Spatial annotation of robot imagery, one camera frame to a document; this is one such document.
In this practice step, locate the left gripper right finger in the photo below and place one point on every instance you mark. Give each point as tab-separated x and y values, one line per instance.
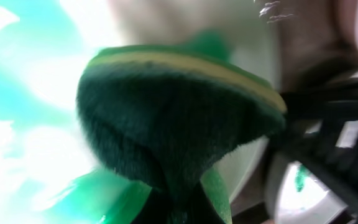
215	190

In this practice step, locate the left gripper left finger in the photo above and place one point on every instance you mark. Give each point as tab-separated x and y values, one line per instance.
127	206

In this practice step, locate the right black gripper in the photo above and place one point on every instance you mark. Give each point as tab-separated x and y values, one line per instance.
322	134

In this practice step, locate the white plate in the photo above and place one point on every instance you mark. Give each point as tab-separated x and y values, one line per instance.
48	172
294	195

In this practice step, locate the green yellow sponge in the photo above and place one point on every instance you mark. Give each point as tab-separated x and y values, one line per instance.
164	115

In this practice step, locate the large black serving tray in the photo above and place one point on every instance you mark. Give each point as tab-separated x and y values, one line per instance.
319	46

